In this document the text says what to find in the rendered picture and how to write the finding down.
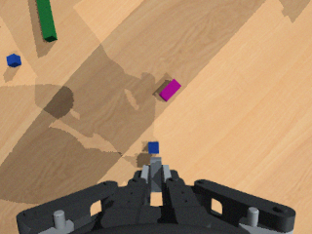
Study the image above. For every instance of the small magenta block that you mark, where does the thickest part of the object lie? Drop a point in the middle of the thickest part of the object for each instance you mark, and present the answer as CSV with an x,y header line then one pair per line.
x,y
167,93

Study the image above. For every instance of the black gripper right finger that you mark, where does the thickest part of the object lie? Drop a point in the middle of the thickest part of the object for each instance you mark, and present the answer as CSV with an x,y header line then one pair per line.
x,y
245,211

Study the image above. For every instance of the green rod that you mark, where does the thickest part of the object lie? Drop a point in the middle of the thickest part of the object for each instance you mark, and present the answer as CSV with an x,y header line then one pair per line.
x,y
47,21

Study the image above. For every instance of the grey rod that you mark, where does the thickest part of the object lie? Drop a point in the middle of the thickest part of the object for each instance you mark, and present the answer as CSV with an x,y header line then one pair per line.
x,y
156,174

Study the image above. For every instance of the small blue cube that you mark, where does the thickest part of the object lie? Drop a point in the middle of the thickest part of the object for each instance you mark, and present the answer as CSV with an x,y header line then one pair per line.
x,y
13,60
153,147

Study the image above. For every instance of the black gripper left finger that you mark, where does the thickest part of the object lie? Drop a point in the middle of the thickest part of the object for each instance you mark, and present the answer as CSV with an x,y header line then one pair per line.
x,y
72,211

